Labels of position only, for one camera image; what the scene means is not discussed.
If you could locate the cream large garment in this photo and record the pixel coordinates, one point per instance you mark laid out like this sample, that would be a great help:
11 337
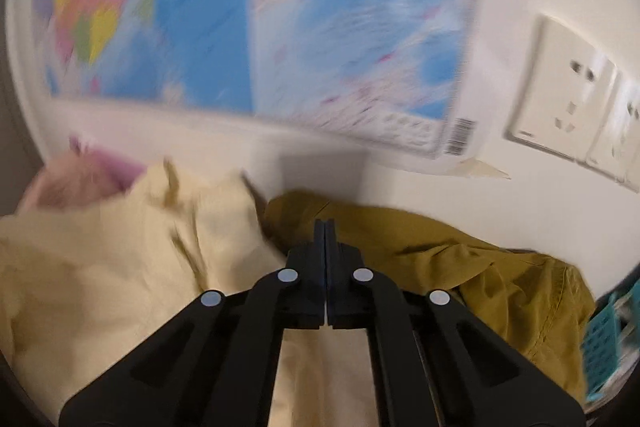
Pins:
80 288

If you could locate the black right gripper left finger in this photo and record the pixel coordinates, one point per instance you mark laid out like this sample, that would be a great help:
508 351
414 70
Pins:
215 362

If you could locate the peach pink garment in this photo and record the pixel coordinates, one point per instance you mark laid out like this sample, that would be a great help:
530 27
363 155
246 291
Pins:
71 180

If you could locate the colourful wall map poster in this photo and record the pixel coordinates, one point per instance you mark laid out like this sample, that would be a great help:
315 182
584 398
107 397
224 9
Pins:
381 70

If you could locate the pink bed sheet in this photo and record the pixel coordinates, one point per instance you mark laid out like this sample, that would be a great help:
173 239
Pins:
124 171

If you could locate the white wall socket plate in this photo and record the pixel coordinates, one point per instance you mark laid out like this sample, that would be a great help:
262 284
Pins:
566 93

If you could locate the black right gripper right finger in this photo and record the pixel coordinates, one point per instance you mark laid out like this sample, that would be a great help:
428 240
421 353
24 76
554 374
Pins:
434 363

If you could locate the olive green jacket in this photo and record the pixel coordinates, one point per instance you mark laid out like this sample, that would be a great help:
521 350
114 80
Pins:
539 304

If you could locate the teal plastic basket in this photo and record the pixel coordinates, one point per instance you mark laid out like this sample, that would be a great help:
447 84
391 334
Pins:
611 346

